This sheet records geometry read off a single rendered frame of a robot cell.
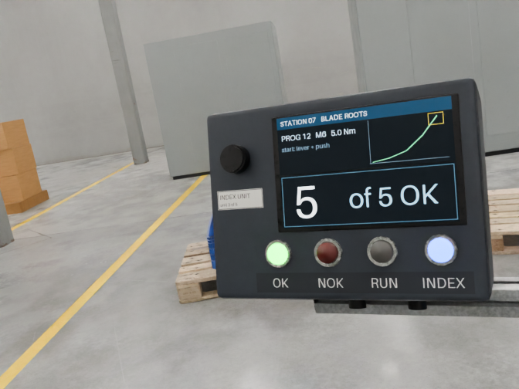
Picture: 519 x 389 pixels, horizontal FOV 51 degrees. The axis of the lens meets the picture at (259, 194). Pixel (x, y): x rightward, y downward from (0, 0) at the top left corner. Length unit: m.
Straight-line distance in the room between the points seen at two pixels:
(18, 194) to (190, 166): 2.39
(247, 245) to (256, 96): 7.19
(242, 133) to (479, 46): 5.87
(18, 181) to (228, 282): 7.69
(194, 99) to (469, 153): 7.43
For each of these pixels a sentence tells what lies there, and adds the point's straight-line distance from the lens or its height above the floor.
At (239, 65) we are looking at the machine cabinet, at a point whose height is 1.45.
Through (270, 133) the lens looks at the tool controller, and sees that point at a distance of 0.54.
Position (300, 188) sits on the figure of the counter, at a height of 1.18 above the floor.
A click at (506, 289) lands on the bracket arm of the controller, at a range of 0.57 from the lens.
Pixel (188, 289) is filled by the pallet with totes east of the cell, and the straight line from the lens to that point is 3.43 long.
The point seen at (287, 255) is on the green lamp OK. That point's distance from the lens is 0.53.
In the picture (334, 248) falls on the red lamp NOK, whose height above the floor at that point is 1.12.
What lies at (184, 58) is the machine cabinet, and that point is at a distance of 7.87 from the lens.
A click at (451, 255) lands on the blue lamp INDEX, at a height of 1.11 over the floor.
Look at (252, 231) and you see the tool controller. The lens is 0.54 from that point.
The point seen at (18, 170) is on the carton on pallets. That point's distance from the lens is 8.22.
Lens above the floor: 1.29
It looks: 12 degrees down
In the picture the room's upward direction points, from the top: 10 degrees counter-clockwise
